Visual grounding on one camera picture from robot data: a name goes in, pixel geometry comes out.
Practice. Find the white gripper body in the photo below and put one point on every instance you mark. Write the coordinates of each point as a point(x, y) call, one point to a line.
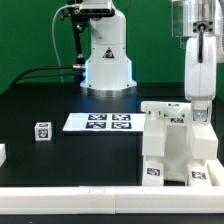
point(200, 78)

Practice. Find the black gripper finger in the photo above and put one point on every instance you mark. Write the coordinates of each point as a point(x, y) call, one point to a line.
point(200, 111)

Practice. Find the white cube nut with tag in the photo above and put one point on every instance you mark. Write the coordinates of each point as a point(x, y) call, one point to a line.
point(200, 121)

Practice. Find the white chair seat part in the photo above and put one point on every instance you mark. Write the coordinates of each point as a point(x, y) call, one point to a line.
point(174, 168)

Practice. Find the white chair back frame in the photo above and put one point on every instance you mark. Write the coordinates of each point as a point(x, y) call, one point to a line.
point(176, 129)

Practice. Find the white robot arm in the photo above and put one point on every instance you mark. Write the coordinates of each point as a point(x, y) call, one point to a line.
point(121, 53)

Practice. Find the white L-shaped fence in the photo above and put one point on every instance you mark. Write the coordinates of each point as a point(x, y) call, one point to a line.
point(115, 200)

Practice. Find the white tag sheet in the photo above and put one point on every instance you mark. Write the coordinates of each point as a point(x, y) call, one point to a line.
point(104, 122)

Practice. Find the small white cube nut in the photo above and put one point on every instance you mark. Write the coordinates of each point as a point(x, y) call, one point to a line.
point(43, 131)

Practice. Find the grey camera on stand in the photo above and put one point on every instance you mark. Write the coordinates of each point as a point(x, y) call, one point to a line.
point(96, 9)

